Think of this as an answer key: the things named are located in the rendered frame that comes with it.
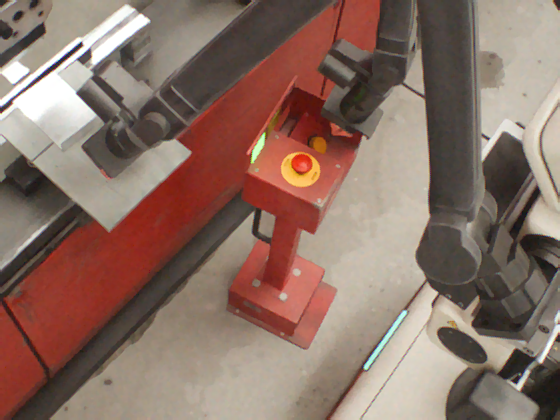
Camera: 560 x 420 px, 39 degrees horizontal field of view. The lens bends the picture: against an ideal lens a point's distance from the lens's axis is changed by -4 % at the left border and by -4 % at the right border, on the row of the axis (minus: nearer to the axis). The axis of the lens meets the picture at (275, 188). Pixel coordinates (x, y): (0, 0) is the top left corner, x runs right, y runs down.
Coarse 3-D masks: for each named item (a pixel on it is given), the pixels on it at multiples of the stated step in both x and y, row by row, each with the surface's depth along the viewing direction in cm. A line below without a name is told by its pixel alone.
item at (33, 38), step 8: (40, 24) 119; (32, 32) 118; (40, 32) 120; (24, 40) 118; (32, 40) 120; (40, 40) 123; (16, 48) 118; (24, 48) 119; (0, 56) 116; (8, 56) 117; (16, 56) 120; (0, 64) 117; (8, 64) 120; (0, 72) 120
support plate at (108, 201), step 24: (72, 72) 131; (24, 120) 126; (24, 144) 123; (48, 144) 124; (72, 144) 124; (168, 144) 126; (48, 168) 122; (72, 168) 122; (96, 168) 123; (144, 168) 123; (168, 168) 124; (72, 192) 120; (96, 192) 121; (120, 192) 121; (144, 192) 121; (96, 216) 119; (120, 216) 119
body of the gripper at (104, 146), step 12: (108, 132) 112; (84, 144) 113; (96, 144) 113; (108, 144) 113; (96, 156) 113; (108, 156) 113; (120, 156) 113; (132, 156) 112; (108, 168) 113; (120, 168) 114
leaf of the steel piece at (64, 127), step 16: (48, 96) 128; (64, 96) 128; (32, 112) 126; (48, 112) 126; (64, 112) 127; (80, 112) 127; (48, 128) 125; (64, 128) 125; (80, 128) 123; (64, 144) 122
